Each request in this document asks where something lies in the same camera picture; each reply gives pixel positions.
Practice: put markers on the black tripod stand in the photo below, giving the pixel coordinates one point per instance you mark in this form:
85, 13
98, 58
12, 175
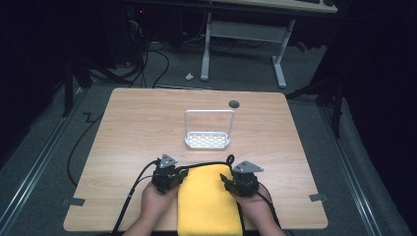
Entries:
334, 98
70, 85

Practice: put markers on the small red object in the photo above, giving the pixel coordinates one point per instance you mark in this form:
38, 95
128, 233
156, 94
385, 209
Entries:
302, 46

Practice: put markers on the metal floor rail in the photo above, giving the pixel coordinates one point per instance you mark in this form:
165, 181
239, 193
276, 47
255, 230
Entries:
350, 170
36, 164

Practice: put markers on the grey tape piece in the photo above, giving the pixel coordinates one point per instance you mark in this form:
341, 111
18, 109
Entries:
318, 197
73, 201

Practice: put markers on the white-legged desk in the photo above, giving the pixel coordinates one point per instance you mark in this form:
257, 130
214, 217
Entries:
244, 31

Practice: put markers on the yellow towel with black trim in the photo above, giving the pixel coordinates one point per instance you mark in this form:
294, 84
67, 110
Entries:
208, 200

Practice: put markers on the person's right hand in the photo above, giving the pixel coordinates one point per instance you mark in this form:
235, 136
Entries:
254, 206

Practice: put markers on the dark round table grommet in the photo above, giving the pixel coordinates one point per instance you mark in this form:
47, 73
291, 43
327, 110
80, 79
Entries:
234, 104

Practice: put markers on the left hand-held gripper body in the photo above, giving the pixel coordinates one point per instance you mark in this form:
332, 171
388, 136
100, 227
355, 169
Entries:
165, 173

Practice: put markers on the person's left hand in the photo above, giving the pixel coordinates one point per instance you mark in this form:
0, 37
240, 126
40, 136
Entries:
157, 203

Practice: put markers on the crumpled white paper scrap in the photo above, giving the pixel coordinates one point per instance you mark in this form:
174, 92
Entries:
189, 76

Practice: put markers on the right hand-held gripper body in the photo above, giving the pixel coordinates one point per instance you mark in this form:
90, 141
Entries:
246, 180

